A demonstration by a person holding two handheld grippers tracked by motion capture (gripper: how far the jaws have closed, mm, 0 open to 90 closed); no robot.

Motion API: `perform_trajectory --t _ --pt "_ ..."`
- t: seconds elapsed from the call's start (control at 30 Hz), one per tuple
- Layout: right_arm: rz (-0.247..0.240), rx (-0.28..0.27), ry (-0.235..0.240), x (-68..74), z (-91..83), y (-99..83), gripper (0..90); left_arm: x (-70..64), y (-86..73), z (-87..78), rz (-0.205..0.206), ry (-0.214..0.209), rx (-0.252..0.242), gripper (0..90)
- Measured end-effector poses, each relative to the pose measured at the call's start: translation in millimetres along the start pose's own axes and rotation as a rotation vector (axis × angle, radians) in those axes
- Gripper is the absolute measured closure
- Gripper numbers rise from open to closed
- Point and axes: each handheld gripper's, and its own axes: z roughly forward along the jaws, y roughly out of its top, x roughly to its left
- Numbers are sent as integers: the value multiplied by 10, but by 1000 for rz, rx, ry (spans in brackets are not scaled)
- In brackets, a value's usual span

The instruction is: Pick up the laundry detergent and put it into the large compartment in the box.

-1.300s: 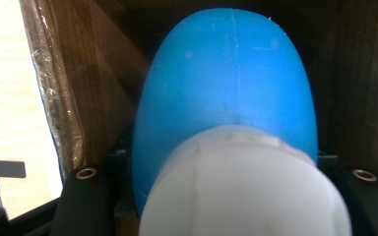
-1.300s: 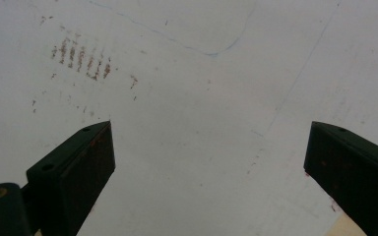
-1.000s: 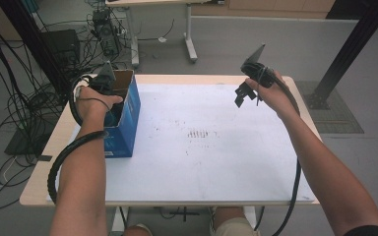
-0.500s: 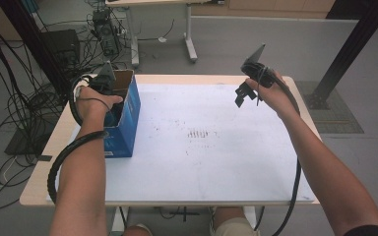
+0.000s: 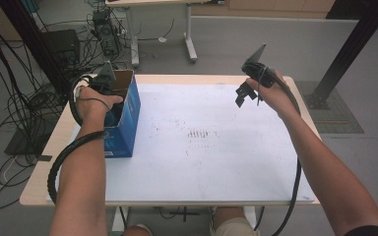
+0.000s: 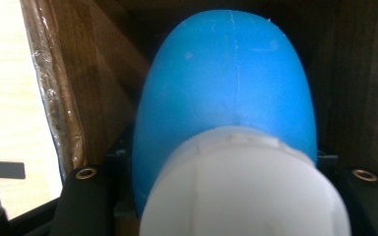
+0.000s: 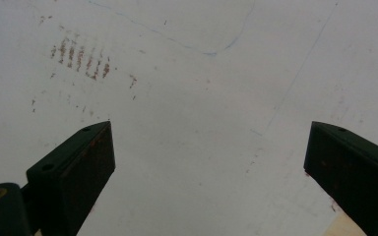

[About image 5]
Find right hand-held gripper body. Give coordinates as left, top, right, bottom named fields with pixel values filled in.
left=241, top=43, right=277, bottom=89

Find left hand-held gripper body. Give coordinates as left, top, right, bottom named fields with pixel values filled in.
left=89, top=61, right=117, bottom=95

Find blue cardboard box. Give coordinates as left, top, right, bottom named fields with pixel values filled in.
left=102, top=68, right=142, bottom=159

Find person's left hand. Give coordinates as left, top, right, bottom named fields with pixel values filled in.
left=75, top=87, right=124, bottom=127

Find person's right hand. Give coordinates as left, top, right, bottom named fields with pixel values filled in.
left=245, top=70, right=300, bottom=122

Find grey computer tower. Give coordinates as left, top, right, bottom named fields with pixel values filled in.
left=92, top=8, right=122, bottom=57

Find black computer case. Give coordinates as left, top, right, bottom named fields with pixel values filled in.
left=40, top=29, right=82, bottom=70

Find wooden cabinet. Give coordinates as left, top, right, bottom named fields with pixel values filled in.
left=190, top=0, right=338, bottom=19

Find white desk with metal legs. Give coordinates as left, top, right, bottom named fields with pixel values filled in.
left=104, top=0, right=225, bottom=68

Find white table mat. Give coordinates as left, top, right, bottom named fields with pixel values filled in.
left=47, top=83, right=316, bottom=204

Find grey floor mat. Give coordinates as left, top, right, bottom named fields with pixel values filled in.
left=294, top=80, right=365, bottom=135

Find black floor plate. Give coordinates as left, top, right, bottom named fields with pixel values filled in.
left=3, top=114, right=60, bottom=156

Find person's right leg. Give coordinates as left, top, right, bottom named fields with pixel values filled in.
left=210, top=206, right=262, bottom=236

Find person's black sleeve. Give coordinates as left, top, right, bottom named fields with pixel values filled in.
left=343, top=224, right=378, bottom=236

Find black corrugated cable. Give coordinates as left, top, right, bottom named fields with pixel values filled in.
left=257, top=67, right=303, bottom=236
left=46, top=74, right=110, bottom=205

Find tangle of black floor cables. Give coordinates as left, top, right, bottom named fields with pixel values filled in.
left=0, top=0, right=80, bottom=210

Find black metal post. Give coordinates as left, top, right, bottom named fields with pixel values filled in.
left=0, top=0, right=70, bottom=96
left=308, top=0, right=378, bottom=109

